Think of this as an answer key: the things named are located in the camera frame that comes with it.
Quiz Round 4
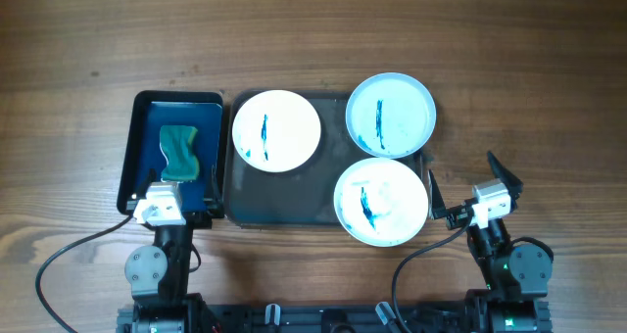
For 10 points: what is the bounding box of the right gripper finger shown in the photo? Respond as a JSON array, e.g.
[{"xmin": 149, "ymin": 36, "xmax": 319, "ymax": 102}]
[
  {"xmin": 487, "ymin": 151, "xmax": 523, "ymax": 196},
  {"xmin": 428, "ymin": 169, "xmax": 447, "ymax": 219}
]

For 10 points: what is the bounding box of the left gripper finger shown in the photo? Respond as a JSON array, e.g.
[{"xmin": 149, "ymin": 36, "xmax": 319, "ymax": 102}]
[
  {"xmin": 134, "ymin": 168, "xmax": 156, "ymax": 200},
  {"xmin": 204, "ymin": 166, "xmax": 220, "ymax": 210}
]

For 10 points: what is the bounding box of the green yellow sponge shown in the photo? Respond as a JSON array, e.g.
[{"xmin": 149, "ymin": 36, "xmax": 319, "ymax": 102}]
[{"xmin": 160, "ymin": 125, "xmax": 200, "ymax": 182}]

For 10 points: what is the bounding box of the white plate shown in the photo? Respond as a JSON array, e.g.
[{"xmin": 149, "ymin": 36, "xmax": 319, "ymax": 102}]
[
  {"xmin": 231, "ymin": 90, "xmax": 321, "ymax": 173},
  {"xmin": 345, "ymin": 72, "xmax": 437, "ymax": 159},
  {"xmin": 333, "ymin": 158, "xmax": 428, "ymax": 247}
]

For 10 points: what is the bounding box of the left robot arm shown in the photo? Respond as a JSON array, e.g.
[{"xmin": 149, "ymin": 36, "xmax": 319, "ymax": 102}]
[{"xmin": 117, "ymin": 168, "xmax": 223, "ymax": 333}]

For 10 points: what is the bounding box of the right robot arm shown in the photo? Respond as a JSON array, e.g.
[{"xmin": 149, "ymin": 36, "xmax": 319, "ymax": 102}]
[{"xmin": 413, "ymin": 152, "xmax": 555, "ymax": 333}]

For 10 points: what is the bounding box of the small black water tray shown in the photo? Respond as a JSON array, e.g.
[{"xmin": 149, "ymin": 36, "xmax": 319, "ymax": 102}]
[{"xmin": 117, "ymin": 90, "xmax": 227, "ymax": 215}]

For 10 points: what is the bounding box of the large dark serving tray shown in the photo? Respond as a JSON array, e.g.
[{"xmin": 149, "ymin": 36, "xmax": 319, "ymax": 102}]
[{"xmin": 223, "ymin": 88, "xmax": 434, "ymax": 228}]

